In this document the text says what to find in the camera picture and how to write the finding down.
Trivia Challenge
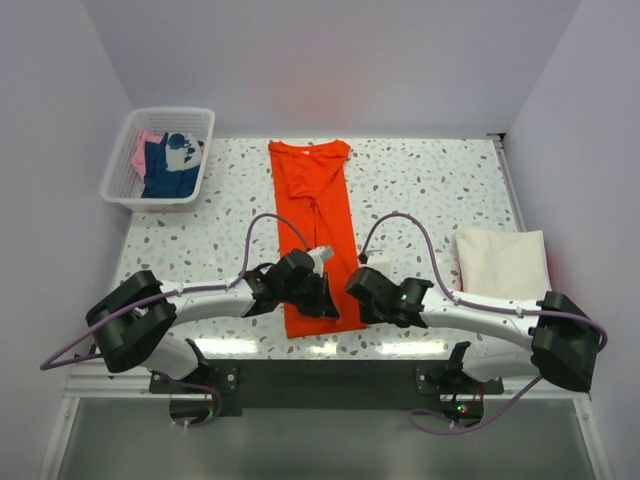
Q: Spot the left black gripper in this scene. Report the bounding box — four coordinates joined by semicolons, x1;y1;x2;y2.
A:
279;271;339;319

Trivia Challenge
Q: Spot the orange t shirt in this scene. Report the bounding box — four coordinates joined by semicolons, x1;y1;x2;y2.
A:
268;140;365;339

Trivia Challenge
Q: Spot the aluminium frame rail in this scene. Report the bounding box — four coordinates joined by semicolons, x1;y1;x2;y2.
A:
63;362;151;399

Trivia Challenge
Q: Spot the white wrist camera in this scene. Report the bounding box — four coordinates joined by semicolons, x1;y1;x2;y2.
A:
307;246;334;277
358;249;392;277

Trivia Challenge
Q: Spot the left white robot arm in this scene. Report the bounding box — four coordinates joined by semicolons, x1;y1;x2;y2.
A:
86;246;339;392

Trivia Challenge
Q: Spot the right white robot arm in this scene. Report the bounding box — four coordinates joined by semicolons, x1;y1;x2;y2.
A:
345;267;604;393

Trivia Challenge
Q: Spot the navy blue printed t shirt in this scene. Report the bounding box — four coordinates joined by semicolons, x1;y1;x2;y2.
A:
141;132;204;199

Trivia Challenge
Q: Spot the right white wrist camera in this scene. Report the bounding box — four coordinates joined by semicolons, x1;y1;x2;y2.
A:
358;249;392;277

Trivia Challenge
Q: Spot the white plastic laundry basket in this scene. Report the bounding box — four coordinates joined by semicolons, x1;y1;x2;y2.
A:
101;107;215;212

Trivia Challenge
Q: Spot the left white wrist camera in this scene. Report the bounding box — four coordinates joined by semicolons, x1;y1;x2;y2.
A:
307;246;334;277

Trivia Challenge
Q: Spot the pink t shirt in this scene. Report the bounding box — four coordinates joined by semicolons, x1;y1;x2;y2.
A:
131;130;147;179

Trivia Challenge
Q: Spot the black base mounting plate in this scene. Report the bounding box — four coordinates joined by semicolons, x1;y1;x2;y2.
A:
150;360;504;425

